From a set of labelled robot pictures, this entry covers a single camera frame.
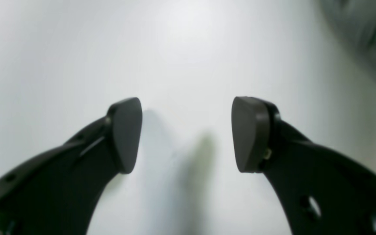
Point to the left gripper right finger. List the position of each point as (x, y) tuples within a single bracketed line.
[(322, 192)]

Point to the grey T-shirt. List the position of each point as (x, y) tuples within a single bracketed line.
[(355, 22)]

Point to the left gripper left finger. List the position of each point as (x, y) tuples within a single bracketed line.
[(56, 192)]

